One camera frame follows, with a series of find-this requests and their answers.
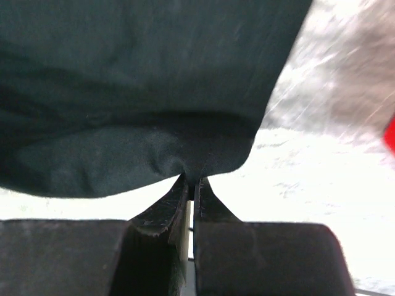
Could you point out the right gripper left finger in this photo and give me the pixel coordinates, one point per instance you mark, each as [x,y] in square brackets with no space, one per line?
[159,244]

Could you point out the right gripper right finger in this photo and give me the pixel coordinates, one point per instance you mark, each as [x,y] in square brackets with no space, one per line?
[208,207]

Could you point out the black t shirt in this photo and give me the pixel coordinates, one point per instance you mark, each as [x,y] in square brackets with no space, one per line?
[103,97]

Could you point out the red plastic bin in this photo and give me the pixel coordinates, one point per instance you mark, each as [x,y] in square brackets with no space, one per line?
[389,136]

